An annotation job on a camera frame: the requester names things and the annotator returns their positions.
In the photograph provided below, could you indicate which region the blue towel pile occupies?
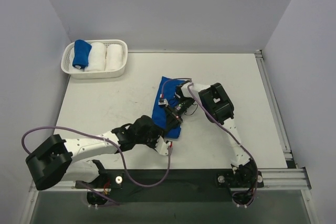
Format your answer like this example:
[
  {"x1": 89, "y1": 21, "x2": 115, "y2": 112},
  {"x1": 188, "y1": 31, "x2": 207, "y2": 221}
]
[{"x1": 152, "y1": 76, "x2": 183, "y2": 129}]

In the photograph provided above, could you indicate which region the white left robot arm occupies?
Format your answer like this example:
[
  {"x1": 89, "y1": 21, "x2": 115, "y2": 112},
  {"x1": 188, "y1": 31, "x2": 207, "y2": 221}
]
[{"x1": 26, "y1": 115, "x2": 171, "y2": 190}]

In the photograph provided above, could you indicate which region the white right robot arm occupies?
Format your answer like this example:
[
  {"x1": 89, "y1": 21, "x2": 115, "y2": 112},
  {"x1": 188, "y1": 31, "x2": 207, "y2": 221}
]
[{"x1": 158, "y1": 78, "x2": 262, "y2": 187}]

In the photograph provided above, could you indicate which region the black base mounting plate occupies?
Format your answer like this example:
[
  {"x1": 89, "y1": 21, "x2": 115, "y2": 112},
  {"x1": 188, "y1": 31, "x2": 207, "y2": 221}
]
[{"x1": 75, "y1": 169, "x2": 264, "y2": 205}]

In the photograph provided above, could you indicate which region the right rolled white towel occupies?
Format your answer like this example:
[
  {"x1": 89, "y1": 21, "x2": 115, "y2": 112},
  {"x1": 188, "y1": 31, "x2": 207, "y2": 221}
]
[{"x1": 105, "y1": 44, "x2": 123, "y2": 71}]

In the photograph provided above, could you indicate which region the rolled white towel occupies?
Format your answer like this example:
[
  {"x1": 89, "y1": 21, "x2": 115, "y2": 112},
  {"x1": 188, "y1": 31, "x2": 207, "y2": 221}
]
[
  {"x1": 105, "y1": 44, "x2": 123, "y2": 71},
  {"x1": 85, "y1": 42, "x2": 107, "y2": 72}
]

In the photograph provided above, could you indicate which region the middle rolled white towel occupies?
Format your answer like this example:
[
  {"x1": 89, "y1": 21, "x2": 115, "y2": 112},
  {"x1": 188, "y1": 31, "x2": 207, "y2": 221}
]
[{"x1": 85, "y1": 42, "x2": 107, "y2": 72}]

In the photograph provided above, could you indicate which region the white plastic mesh basket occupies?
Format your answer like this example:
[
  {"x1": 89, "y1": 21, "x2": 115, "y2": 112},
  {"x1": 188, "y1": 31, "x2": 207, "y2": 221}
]
[{"x1": 61, "y1": 39, "x2": 128, "y2": 79}]

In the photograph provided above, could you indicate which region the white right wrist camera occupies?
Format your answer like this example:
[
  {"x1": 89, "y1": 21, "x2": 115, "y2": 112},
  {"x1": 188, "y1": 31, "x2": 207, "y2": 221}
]
[{"x1": 158, "y1": 98, "x2": 169, "y2": 107}]

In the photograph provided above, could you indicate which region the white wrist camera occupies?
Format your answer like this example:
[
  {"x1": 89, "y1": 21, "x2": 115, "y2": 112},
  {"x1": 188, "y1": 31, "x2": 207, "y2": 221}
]
[
  {"x1": 158, "y1": 98, "x2": 169, "y2": 107},
  {"x1": 154, "y1": 138, "x2": 173, "y2": 156}
]

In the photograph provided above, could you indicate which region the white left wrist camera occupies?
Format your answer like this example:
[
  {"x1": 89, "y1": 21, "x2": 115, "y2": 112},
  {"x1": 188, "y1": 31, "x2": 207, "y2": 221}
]
[{"x1": 154, "y1": 138, "x2": 173, "y2": 156}]

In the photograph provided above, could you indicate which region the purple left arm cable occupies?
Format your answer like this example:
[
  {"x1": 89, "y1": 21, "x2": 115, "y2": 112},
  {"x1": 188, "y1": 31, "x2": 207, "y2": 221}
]
[{"x1": 21, "y1": 126, "x2": 174, "y2": 206}]

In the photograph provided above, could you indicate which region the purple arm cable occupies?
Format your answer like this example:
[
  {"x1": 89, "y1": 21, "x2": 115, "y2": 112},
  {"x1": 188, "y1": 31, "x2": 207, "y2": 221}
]
[
  {"x1": 21, "y1": 126, "x2": 174, "y2": 206},
  {"x1": 159, "y1": 78, "x2": 259, "y2": 206}
]

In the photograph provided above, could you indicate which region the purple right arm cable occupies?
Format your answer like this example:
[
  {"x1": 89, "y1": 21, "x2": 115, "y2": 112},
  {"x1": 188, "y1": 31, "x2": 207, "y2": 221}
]
[{"x1": 159, "y1": 78, "x2": 259, "y2": 206}]

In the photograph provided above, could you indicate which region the aluminium right side rail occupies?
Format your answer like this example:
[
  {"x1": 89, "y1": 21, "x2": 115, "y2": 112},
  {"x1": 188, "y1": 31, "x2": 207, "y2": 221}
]
[{"x1": 254, "y1": 50, "x2": 297, "y2": 168}]

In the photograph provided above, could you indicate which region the aluminium rail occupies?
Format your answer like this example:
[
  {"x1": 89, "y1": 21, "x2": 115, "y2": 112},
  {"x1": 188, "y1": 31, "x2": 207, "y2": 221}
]
[
  {"x1": 28, "y1": 167, "x2": 312, "y2": 193},
  {"x1": 254, "y1": 50, "x2": 297, "y2": 168}
]

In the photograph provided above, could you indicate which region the aluminium front rail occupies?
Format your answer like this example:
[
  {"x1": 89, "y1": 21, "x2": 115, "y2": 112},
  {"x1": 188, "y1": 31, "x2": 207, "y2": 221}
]
[{"x1": 28, "y1": 167, "x2": 312, "y2": 193}]

